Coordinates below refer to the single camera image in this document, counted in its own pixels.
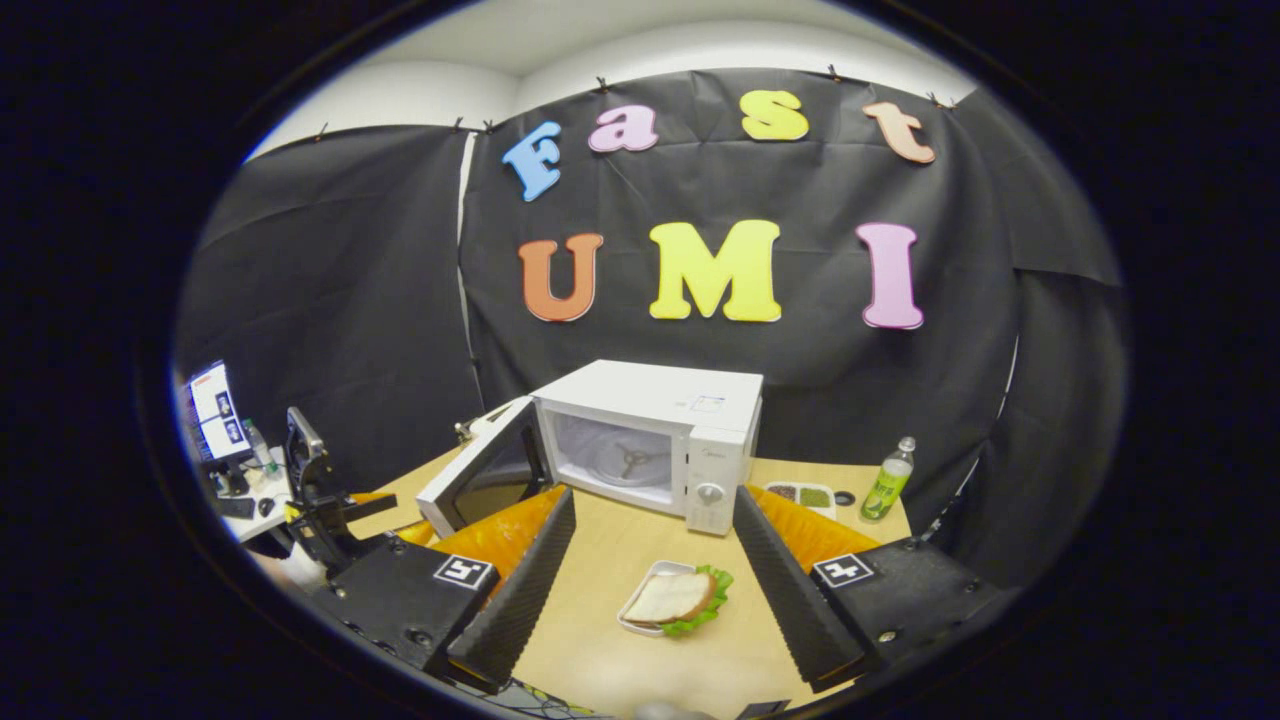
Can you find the white side desk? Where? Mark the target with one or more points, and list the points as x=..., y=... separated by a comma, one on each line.
x=275, y=490

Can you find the clear plastic bottle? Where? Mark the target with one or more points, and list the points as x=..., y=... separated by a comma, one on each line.
x=260, y=450

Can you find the computer monitor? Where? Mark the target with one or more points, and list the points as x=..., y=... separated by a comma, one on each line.
x=215, y=410

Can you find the sandwich with lettuce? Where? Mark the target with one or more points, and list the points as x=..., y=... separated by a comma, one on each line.
x=670, y=597

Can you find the black keyboard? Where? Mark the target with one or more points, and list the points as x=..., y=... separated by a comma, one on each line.
x=235, y=507

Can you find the black backdrop cloth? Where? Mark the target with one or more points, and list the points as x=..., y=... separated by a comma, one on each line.
x=400, y=300

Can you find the white toaster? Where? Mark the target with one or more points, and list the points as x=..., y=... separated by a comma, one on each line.
x=495, y=420

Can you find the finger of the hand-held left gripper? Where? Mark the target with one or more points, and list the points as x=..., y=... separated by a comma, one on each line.
x=415, y=533
x=355, y=508

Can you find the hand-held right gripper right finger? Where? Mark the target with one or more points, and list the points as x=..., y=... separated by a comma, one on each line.
x=790, y=600

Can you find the white sectioned dish of beans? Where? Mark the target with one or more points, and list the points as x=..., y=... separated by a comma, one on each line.
x=812, y=497

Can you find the green drink bottle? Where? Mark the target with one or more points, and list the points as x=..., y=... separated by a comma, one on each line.
x=885, y=490

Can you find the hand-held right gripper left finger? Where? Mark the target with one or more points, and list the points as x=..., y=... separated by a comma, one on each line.
x=520, y=610

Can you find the white rectangular tray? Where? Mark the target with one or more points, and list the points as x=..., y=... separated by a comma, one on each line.
x=645, y=578

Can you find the white microwave oven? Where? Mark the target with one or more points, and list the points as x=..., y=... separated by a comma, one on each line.
x=650, y=385

